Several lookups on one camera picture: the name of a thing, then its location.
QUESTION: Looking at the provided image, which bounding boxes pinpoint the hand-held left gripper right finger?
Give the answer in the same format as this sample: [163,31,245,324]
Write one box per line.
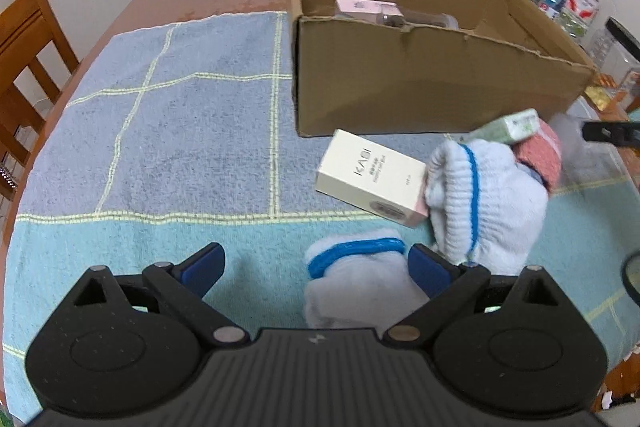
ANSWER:
[382,244,566,348]

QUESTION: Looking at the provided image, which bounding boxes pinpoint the brown cardboard box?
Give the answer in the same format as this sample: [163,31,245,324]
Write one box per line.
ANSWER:
[285,0,598,138]

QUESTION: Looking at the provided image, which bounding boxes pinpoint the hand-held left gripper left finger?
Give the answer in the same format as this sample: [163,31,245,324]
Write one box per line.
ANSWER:
[72,243,251,348]

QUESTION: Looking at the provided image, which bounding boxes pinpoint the clear water bottle red label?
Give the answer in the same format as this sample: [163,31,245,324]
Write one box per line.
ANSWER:
[560,0,608,40]

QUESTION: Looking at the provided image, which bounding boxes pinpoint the pink carton box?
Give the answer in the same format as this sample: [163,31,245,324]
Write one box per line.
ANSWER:
[335,0,403,20]

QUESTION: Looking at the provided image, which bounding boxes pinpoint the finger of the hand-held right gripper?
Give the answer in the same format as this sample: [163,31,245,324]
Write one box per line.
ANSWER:
[582,119,640,145]

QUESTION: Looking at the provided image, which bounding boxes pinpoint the clear jar brown cookies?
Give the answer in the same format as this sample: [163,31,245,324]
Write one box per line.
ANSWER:
[382,7,458,30]

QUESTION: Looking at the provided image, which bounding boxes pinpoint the cream carton box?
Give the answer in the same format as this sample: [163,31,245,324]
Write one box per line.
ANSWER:
[315,129,431,229]

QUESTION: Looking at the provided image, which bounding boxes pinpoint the clear jar black lid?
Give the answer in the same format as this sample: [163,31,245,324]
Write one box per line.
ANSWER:
[590,17,640,82]

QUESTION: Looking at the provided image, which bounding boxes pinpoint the wooden chair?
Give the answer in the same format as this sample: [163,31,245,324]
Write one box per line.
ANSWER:
[0,0,81,202]

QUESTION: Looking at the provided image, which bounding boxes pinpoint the pink sock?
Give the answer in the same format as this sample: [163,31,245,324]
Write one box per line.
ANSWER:
[514,124,563,192]

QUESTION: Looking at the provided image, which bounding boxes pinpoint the white green small tub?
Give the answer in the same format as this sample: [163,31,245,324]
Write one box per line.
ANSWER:
[462,108,543,146]

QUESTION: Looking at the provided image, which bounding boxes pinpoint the blue green checked towel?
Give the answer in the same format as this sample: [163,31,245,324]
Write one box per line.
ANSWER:
[0,9,640,423]

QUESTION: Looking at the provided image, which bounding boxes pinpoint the white sock blue band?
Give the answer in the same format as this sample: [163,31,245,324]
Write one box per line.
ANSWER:
[424,139,551,278]
[304,237,433,333]

